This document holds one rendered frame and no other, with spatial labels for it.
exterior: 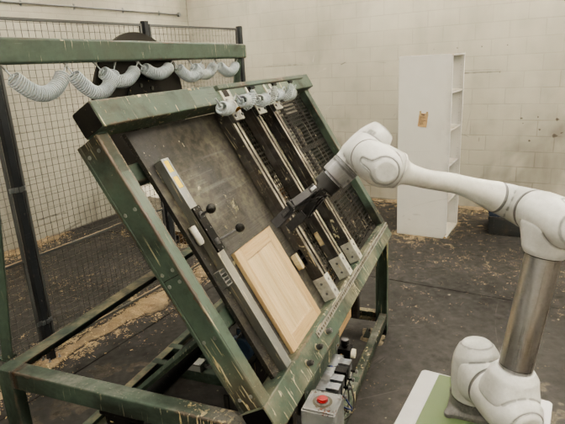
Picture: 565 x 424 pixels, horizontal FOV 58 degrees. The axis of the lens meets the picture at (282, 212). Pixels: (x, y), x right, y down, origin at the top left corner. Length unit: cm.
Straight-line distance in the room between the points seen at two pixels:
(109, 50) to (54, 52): 35
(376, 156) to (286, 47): 690
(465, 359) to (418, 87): 434
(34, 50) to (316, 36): 597
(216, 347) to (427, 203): 454
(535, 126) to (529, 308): 558
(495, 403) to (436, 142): 441
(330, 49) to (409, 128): 234
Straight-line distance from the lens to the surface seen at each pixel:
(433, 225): 614
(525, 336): 171
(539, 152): 719
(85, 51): 253
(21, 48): 229
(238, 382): 188
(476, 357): 190
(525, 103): 713
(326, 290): 257
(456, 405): 203
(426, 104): 589
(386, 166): 131
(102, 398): 234
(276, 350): 206
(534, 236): 161
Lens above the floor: 205
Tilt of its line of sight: 16 degrees down
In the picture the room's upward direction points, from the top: 3 degrees counter-clockwise
